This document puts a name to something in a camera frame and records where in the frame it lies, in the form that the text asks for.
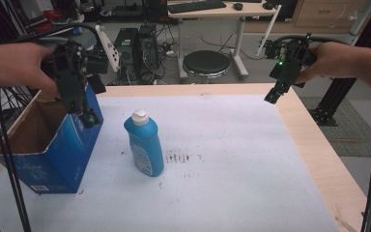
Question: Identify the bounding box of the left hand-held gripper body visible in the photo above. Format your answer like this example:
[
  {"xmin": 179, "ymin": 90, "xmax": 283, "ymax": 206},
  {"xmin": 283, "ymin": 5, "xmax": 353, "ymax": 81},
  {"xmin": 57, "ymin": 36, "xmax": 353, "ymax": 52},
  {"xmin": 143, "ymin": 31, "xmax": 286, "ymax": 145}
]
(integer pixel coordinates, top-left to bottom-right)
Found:
[{"xmin": 41, "ymin": 24, "xmax": 122, "ymax": 96}]

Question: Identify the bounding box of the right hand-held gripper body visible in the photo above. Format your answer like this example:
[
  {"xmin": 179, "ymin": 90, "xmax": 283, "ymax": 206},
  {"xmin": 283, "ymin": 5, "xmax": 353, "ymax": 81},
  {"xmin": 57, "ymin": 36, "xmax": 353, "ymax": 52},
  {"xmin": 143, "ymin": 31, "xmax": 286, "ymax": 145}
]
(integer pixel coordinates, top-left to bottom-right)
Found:
[{"xmin": 256, "ymin": 4, "xmax": 317, "ymax": 90}]

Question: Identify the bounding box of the blue cardboard box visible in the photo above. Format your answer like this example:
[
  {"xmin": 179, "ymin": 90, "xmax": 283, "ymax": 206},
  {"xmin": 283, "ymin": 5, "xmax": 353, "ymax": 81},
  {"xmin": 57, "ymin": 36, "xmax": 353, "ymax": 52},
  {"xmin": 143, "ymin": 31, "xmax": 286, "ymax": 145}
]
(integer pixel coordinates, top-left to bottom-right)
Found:
[{"xmin": 0, "ymin": 82, "xmax": 104, "ymax": 195}]

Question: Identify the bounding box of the blue bottle with white cap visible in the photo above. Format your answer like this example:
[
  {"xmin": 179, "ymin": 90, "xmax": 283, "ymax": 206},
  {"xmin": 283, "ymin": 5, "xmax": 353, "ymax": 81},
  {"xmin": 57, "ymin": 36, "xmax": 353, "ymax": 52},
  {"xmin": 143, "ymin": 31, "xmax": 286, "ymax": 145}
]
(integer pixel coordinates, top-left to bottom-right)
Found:
[{"xmin": 123, "ymin": 109, "xmax": 165, "ymax": 178}]

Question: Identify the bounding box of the person's right hand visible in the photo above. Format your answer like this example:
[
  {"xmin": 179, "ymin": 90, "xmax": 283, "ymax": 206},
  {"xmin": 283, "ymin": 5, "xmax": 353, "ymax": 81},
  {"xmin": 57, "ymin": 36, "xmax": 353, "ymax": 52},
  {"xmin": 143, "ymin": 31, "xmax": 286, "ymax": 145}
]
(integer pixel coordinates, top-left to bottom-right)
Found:
[{"xmin": 294, "ymin": 42, "xmax": 362, "ymax": 85}]

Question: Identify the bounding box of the person's left hand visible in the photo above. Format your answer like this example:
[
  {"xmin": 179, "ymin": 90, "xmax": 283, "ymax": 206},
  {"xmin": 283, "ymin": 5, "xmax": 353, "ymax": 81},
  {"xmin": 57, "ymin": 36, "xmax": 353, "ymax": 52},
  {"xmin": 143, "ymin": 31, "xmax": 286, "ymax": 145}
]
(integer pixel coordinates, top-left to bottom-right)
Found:
[{"xmin": 1, "ymin": 42, "xmax": 61, "ymax": 99}]

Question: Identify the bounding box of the round white table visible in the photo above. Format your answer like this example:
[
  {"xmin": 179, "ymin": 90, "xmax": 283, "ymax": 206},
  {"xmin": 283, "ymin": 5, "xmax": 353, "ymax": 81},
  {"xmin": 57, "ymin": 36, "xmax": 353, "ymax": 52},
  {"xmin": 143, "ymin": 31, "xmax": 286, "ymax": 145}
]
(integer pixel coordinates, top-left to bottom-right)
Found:
[{"xmin": 49, "ymin": 14, "xmax": 85, "ymax": 27}]

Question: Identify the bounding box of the black computer tower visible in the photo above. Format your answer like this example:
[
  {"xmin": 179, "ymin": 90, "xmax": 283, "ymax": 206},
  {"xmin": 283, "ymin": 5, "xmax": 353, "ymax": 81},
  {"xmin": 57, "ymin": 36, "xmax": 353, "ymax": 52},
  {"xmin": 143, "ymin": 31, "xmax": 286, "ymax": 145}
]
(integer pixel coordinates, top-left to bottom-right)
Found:
[
  {"xmin": 113, "ymin": 27, "xmax": 139, "ymax": 85},
  {"xmin": 134, "ymin": 23, "xmax": 162, "ymax": 81}
]

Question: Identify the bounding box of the light wooden cabinet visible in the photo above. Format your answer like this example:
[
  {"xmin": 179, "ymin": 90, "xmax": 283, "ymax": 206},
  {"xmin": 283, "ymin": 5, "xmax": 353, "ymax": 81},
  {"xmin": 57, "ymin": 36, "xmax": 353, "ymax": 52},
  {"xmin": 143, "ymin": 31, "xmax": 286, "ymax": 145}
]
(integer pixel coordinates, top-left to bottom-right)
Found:
[{"xmin": 291, "ymin": 0, "xmax": 368, "ymax": 28}]

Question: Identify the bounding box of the light desk with white legs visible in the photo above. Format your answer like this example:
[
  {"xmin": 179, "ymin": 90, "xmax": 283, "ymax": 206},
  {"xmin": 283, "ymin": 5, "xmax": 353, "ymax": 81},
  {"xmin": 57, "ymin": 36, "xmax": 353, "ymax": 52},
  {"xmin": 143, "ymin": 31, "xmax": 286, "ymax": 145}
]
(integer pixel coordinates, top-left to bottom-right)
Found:
[{"xmin": 167, "ymin": 0, "xmax": 278, "ymax": 81}]

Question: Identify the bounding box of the black round stool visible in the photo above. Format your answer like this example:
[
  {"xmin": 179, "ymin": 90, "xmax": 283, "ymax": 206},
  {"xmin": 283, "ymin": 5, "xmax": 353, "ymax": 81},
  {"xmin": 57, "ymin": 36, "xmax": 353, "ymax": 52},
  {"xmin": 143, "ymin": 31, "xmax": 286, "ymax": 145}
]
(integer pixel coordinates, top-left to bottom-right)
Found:
[{"xmin": 182, "ymin": 49, "xmax": 232, "ymax": 80}]

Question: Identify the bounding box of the white table mat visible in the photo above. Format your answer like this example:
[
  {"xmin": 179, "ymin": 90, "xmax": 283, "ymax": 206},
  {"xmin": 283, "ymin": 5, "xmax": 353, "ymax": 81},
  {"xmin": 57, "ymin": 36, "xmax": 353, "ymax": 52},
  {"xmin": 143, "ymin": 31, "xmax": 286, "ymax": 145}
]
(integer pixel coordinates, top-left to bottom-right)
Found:
[{"xmin": 0, "ymin": 93, "xmax": 341, "ymax": 232}]

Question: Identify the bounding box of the black keyboard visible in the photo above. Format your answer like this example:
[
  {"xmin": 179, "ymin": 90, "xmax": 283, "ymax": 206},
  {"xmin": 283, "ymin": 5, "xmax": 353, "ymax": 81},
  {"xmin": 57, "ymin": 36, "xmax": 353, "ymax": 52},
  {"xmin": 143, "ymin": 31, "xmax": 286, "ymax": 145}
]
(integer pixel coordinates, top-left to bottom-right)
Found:
[{"xmin": 167, "ymin": 0, "xmax": 227, "ymax": 15}]

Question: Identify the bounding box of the red cable coil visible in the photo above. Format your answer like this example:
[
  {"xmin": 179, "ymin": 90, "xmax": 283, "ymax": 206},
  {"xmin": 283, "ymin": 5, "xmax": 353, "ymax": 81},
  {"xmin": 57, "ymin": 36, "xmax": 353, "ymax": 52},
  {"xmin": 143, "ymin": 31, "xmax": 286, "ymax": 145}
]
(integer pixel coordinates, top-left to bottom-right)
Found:
[{"xmin": 42, "ymin": 9, "xmax": 64, "ymax": 22}]

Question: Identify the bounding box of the black floor cable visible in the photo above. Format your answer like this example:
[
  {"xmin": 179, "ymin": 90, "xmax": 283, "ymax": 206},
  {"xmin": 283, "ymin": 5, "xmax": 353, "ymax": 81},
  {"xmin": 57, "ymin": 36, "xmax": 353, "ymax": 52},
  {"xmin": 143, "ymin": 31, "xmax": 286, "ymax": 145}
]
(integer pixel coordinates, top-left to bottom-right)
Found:
[{"xmin": 201, "ymin": 33, "xmax": 265, "ymax": 61}]

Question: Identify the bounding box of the white metal frame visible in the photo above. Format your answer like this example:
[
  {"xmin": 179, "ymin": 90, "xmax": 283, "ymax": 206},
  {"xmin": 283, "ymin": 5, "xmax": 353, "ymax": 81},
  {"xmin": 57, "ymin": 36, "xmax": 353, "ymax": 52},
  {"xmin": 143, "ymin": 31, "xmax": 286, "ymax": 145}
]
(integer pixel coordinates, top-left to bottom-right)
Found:
[{"xmin": 347, "ymin": 0, "xmax": 371, "ymax": 37}]

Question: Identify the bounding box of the left gripper black cable bundle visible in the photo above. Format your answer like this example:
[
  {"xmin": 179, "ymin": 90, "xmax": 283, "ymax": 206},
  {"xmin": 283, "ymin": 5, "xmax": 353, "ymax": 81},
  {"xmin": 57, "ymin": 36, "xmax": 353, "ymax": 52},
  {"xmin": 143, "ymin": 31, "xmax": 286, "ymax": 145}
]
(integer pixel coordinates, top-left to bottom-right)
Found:
[{"xmin": 0, "ymin": 22, "xmax": 102, "ymax": 232}]

